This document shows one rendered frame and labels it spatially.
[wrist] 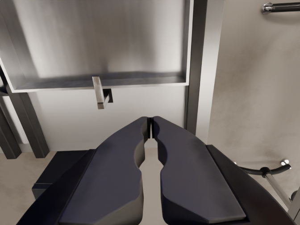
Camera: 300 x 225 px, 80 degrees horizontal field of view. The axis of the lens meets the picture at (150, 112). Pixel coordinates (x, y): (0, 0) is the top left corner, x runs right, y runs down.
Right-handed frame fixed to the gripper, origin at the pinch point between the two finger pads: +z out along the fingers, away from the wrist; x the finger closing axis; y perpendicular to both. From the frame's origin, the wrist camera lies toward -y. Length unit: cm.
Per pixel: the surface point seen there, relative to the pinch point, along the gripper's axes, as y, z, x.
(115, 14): -7.1, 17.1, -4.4
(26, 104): 5.4, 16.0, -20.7
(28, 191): 132, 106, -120
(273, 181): 104, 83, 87
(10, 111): 7.0, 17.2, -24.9
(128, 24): -5.8, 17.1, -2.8
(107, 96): 4.3, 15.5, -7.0
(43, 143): 13.5, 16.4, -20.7
